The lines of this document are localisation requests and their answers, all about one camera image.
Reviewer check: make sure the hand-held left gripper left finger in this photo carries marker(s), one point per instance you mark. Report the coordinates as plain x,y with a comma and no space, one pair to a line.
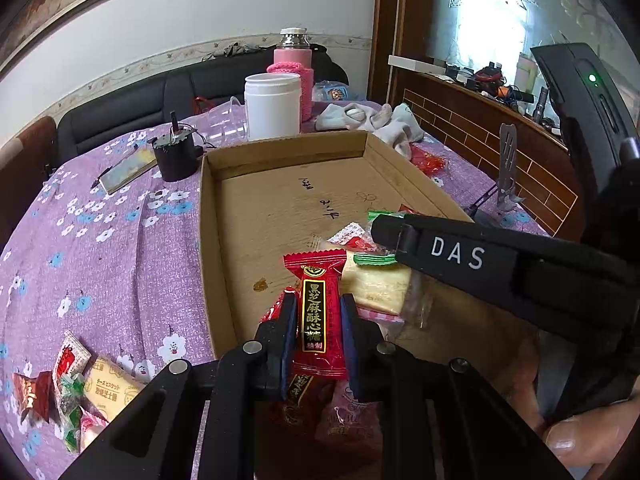
289,360

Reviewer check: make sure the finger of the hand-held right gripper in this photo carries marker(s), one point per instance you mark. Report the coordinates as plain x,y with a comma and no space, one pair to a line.
450,255

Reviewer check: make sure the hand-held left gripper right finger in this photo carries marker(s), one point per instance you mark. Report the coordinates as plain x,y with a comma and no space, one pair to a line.
350,360

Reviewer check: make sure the red sesame candy packet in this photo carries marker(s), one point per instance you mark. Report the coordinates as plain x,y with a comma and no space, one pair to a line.
300,395
315,305

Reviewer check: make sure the pink cartoon marshmallow packet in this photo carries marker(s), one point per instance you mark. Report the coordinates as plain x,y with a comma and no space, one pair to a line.
350,410

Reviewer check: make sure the clear biscuit packet green ends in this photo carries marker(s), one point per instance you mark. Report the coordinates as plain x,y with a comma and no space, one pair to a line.
375,285

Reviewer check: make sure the shallow cardboard box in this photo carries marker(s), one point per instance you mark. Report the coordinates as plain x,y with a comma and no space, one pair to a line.
260,220

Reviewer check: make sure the yellow biscuit packet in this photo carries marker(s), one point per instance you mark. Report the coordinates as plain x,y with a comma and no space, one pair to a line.
110,390

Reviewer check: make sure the small pink marshmallow packet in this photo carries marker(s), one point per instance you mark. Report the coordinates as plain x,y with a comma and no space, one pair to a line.
90,430

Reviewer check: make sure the red white snack packet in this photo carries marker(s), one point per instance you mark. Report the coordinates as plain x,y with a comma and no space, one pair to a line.
70,357

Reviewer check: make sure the green clear candy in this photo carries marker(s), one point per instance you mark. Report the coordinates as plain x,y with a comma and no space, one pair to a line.
70,402

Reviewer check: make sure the dark red foil packet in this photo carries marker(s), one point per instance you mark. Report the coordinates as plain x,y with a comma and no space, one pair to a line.
32,392

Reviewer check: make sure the person's right hand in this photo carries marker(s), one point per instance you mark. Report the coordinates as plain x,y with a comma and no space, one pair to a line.
575,435

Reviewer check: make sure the small red candy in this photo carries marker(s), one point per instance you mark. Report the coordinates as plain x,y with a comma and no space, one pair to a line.
407,209

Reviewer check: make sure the green snack packet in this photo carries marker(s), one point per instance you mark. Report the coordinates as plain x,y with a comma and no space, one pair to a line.
382,215

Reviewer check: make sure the red crinkled wrapper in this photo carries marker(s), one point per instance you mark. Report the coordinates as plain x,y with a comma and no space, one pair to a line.
429,162

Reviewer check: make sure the small red white sachet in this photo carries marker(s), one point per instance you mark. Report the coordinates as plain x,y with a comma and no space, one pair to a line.
352,235

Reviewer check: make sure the silver metal stand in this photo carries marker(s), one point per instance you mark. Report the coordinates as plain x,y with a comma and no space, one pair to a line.
507,160

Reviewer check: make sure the white sock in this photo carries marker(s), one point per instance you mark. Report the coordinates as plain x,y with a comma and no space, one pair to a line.
400,127
350,115

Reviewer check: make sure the wooden brick-pattern counter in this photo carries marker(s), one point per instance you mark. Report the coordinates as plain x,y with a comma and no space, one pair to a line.
450,110

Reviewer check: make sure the purple floral tablecloth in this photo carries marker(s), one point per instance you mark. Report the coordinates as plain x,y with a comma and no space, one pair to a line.
125,260

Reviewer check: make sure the white flat box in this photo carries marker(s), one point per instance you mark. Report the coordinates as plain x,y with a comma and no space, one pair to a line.
415,63

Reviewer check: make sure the blue cartoon packet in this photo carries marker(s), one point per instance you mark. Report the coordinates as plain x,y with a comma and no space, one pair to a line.
332,94

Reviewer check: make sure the white plastic jar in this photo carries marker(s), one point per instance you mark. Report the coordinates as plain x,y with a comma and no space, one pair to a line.
272,110

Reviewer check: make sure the black cylindrical motor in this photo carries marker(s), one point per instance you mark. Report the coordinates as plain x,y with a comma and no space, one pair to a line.
175,160

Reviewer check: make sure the wooden framed glass partition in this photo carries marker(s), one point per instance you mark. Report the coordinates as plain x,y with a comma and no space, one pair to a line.
490,10

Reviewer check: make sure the pink knit-sleeved bottle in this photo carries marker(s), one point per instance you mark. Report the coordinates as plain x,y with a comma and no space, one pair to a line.
295,65

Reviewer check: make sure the clear plastic cup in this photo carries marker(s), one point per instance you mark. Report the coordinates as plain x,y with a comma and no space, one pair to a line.
225,122

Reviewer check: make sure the worn notebook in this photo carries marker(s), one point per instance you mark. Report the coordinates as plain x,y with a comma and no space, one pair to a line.
127,170

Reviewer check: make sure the black pen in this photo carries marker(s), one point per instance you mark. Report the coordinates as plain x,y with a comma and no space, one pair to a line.
101,177

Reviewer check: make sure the red plastic bag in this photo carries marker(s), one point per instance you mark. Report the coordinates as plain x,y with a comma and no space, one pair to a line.
202,105

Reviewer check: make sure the black leather sofa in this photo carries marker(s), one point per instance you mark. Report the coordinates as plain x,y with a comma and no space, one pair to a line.
125,105

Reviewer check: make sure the brown armchair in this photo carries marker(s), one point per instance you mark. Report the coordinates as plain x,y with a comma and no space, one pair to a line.
25,160

